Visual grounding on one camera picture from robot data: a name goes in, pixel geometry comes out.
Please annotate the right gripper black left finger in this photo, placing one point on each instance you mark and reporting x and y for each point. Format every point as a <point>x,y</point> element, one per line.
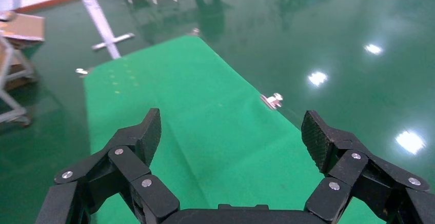
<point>129,161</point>

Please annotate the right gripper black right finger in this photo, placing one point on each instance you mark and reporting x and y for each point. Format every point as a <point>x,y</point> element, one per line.
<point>346,168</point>

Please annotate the brown cardboard box on rack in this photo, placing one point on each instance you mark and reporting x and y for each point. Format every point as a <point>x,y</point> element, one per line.
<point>23,27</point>

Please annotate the large green table cloth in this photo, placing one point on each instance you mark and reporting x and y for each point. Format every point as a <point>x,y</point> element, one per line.
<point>204,130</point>

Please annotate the silver binder clip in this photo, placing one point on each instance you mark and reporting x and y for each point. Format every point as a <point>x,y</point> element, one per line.
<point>273,101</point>

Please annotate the grey metal cart frame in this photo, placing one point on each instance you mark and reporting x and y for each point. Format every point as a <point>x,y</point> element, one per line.
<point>20,120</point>

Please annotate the white metal post stand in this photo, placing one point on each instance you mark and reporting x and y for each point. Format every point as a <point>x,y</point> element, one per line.
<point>102,25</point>

